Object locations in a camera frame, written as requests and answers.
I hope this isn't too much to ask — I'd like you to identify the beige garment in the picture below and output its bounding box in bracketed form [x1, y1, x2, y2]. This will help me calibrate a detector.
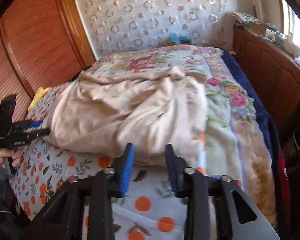
[43, 66, 208, 165]

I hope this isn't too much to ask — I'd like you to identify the person's left forearm sleeve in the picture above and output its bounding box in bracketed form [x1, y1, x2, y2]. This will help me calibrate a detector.
[0, 149, 20, 224]

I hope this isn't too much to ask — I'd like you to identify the person's left hand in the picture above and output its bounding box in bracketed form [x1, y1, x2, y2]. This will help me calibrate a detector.
[0, 148, 21, 168]

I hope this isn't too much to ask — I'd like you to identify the yellow Pikachu plush toy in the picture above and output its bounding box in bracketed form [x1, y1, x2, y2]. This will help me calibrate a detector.
[27, 87, 51, 112]

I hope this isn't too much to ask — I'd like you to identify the floral bed blanket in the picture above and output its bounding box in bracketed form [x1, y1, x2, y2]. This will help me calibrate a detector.
[93, 45, 284, 226]

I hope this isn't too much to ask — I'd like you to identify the wooden wardrobe louvre door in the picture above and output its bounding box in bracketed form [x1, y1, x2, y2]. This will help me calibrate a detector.
[0, 0, 95, 121]

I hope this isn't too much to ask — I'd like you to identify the wooden sideboard cabinet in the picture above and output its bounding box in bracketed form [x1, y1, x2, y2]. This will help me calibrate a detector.
[233, 27, 300, 131]

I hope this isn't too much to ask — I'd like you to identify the white circle pattern curtain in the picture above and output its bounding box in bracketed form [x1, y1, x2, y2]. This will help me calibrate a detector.
[75, 0, 226, 59]

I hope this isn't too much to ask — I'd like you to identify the blue toy at headboard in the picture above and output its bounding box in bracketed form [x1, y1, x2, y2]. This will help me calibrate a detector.
[169, 33, 191, 45]

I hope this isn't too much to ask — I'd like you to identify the cardboard box on cabinet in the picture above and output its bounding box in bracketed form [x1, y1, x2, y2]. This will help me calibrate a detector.
[247, 22, 267, 36]

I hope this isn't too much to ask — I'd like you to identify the window with frame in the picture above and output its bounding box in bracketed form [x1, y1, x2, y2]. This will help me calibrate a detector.
[281, 0, 300, 48]

